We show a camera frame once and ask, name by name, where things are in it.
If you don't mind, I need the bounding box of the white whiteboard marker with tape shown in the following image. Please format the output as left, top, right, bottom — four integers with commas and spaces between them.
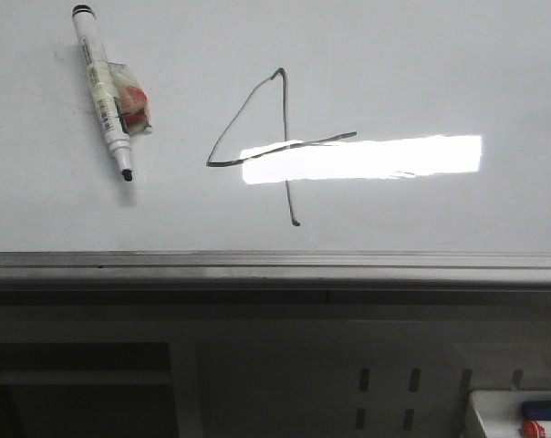
71, 5, 151, 182

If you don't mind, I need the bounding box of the white perforated metal panel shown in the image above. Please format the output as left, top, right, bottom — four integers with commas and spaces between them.
0, 288, 551, 437

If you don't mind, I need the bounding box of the white marker tray box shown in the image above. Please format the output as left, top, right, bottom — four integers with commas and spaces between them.
460, 390, 551, 437

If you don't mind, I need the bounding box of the red capped marker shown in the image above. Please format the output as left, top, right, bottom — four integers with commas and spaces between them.
521, 420, 551, 438

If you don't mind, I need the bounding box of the white whiteboard with aluminium frame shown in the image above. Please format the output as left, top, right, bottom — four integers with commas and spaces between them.
0, 1, 551, 285

